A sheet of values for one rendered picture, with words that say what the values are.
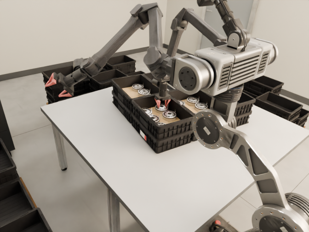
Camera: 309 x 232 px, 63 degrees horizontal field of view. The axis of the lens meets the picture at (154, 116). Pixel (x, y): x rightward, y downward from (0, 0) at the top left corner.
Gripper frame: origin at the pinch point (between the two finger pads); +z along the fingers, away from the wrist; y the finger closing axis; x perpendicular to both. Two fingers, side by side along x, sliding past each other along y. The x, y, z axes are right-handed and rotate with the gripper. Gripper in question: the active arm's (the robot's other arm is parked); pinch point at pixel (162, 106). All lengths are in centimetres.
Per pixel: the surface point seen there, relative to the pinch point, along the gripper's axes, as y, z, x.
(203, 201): 11, 20, 75
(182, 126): 0.2, 0.6, 30.4
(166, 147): 10.8, 14.6, 30.0
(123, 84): 14.3, -1.5, -46.7
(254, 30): -262, -8, -177
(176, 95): -17.5, -1.5, -9.3
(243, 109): -60, 3, 24
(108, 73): 1, 25, -145
